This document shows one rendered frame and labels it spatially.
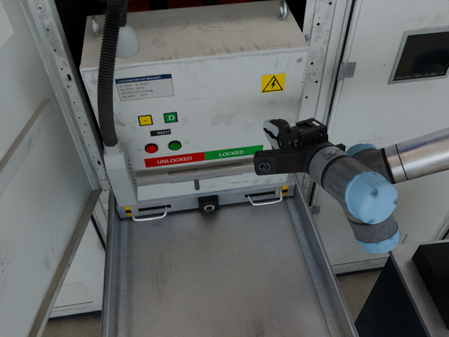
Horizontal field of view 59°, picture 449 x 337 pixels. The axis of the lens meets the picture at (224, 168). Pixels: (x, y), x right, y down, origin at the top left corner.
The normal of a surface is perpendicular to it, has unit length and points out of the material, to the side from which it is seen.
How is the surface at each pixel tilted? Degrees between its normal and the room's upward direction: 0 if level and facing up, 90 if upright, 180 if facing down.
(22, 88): 90
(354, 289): 0
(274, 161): 78
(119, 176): 93
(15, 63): 90
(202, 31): 3
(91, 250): 90
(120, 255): 0
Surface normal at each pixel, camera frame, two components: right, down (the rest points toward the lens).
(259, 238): -0.02, -0.70
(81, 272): 0.15, 0.71
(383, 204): 0.39, 0.45
